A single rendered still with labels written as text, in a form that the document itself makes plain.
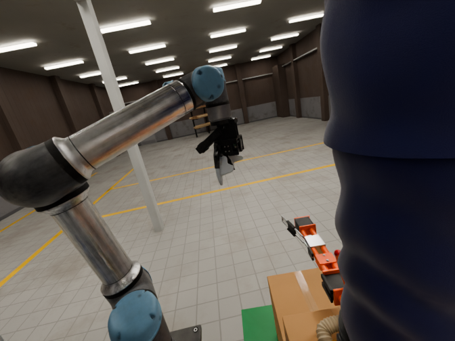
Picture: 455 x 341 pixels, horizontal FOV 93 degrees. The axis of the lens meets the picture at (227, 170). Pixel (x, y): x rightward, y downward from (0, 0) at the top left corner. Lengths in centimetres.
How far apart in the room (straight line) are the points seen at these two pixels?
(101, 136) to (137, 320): 42
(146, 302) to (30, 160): 40
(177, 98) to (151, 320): 50
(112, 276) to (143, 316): 15
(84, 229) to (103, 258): 9
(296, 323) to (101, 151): 79
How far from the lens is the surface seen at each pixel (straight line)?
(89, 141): 47
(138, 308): 65
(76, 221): 64
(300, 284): 158
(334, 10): 34
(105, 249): 67
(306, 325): 92
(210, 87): 51
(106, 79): 333
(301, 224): 107
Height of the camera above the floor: 169
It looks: 17 degrees down
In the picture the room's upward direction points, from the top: 12 degrees counter-clockwise
